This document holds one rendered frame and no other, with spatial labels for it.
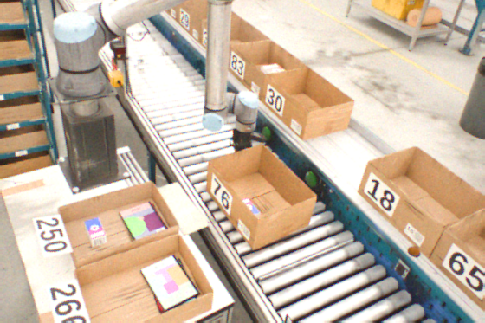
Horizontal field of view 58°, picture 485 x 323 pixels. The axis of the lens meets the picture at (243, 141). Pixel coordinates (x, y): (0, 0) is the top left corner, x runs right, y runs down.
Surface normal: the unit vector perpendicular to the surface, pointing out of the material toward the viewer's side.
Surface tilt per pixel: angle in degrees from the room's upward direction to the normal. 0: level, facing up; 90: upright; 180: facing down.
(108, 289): 1
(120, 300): 2
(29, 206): 0
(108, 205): 88
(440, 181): 90
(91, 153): 90
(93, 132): 90
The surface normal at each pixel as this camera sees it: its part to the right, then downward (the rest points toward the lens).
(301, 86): 0.48, 0.54
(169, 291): 0.11, -0.81
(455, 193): -0.86, 0.21
